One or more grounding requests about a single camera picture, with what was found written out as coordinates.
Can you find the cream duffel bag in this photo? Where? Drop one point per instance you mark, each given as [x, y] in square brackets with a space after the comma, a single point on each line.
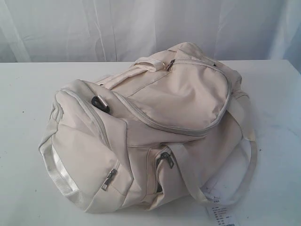
[150, 135]

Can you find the white paper tag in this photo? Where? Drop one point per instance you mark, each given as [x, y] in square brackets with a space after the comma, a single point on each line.
[222, 215]

